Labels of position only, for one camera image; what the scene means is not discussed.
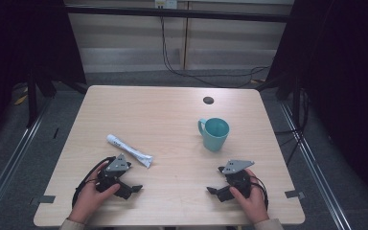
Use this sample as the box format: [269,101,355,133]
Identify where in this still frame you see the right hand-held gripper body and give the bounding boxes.
[217,159,256,199]

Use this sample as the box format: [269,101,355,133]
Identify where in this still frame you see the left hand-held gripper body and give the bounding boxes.
[95,153,132,199]

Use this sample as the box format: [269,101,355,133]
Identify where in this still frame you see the person's right hand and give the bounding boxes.
[228,169,270,225]

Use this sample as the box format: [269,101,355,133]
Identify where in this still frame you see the person's left hand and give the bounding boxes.
[68,161,122,225]

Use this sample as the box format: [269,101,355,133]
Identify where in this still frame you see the white toothpaste tube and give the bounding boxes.
[105,133,154,170]

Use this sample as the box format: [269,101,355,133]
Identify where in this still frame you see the teal cup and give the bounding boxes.
[197,117,231,152]

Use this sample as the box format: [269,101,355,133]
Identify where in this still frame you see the grey tape piece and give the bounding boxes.
[29,195,57,206]
[284,190,306,200]

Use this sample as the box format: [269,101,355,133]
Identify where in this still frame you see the black metal stand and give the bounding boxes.
[276,75,303,128]
[26,68,58,129]

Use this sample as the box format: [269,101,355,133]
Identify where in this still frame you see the yellow floor scrap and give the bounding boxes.
[12,93,30,106]

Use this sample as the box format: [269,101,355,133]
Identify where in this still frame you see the dark curtain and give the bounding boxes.
[0,0,88,151]
[257,0,368,212]

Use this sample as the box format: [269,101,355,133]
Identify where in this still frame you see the black horizontal bar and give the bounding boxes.
[64,5,294,24]

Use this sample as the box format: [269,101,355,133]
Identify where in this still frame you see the right hand-held gripper black cable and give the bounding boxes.
[249,173,270,211]

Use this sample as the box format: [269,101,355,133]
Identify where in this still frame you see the black floor cables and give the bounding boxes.
[273,88,312,168]

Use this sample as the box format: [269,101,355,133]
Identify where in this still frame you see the metal floor rail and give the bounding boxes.
[0,94,53,226]
[278,101,354,230]

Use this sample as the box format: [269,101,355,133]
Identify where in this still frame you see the long black wall cable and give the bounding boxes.
[158,14,272,89]

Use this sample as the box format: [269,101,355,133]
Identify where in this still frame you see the white wall socket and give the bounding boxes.
[153,0,178,10]

